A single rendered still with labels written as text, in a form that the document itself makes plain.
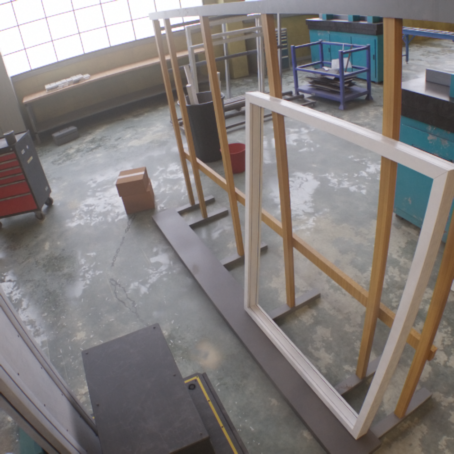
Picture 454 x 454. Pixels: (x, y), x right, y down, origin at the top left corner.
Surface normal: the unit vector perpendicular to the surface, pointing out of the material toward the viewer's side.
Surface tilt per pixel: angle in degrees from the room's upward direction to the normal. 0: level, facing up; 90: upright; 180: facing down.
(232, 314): 0
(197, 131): 94
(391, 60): 90
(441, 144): 90
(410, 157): 82
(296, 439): 0
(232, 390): 0
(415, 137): 90
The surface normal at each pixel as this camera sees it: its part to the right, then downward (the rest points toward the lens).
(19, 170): 0.11, 0.52
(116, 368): -0.14, -0.83
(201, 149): -0.36, 0.60
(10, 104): 0.46, 0.42
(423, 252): -0.89, 0.23
